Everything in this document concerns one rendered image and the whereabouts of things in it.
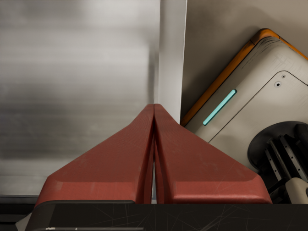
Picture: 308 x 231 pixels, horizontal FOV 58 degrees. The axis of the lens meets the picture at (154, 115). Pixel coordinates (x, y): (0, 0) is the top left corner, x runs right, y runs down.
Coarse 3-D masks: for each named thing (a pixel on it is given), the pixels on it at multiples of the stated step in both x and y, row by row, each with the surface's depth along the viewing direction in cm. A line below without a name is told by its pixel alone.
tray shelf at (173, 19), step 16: (160, 0) 26; (176, 0) 26; (160, 16) 26; (176, 16) 26; (160, 32) 27; (176, 32) 27; (160, 48) 28; (176, 48) 28; (160, 64) 29; (176, 64) 29; (160, 80) 30; (176, 80) 30; (160, 96) 31; (176, 96) 31; (176, 112) 33
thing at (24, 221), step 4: (24, 216) 37; (28, 216) 37; (20, 220) 36; (24, 220) 37; (28, 220) 37; (16, 224) 36; (20, 224) 36; (24, 224) 37; (20, 228) 37; (24, 228) 37
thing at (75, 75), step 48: (0, 0) 26; (48, 0) 26; (96, 0) 26; (144, 0) 25; (0, 48) 28; (48, 48) 28; (96, 48) 28; (144, 48) 28; (0, 96) 32; (48, 96) 31; (96, 96) 31; (144, 96) 31; (0, 144) 36; (48, 144) 35; (96, 144) 35; (0, 192) 36
